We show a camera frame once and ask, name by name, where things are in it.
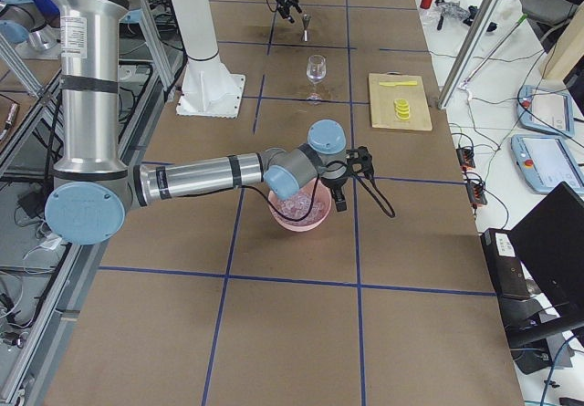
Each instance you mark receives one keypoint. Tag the black laptop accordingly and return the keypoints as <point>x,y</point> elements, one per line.
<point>549,242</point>

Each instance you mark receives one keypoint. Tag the aluminium frame post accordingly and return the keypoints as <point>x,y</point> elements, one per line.
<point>476,31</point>

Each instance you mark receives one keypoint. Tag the crumpled clear plastic bag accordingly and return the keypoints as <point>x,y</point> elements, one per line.
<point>441,10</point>

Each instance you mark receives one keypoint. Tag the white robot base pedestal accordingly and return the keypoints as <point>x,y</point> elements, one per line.
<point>208,88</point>

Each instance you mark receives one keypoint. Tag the clear ice cubes pile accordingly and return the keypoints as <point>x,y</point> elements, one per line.
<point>300,209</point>

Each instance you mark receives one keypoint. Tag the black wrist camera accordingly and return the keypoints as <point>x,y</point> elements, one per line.
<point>359,161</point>

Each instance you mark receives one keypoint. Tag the bamboo cutting board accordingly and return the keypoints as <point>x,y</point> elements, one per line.
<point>382,109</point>

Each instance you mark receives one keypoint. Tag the blue teach pendant far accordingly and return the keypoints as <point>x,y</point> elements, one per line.
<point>545,110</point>

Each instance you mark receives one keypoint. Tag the blue teach pendant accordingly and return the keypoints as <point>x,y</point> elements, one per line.
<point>545,162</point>
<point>545,110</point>

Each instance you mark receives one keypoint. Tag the steel double jigger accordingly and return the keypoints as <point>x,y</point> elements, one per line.
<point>306,18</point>

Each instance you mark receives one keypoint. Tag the pink bowl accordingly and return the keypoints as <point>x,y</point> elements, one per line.
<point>316,189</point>

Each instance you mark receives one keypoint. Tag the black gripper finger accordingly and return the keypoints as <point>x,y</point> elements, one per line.
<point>294,4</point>
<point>284,11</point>
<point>339,199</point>

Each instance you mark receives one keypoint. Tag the clear wine glass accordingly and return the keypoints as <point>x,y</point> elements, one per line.
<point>316,71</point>

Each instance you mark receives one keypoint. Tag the blue teach pendant near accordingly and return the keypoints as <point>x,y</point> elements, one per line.
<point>545,162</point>

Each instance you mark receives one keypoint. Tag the black box device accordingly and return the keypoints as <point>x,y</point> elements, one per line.
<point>504,267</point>

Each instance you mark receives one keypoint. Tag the yellow plastic knife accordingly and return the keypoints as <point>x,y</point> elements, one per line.
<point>394,84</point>

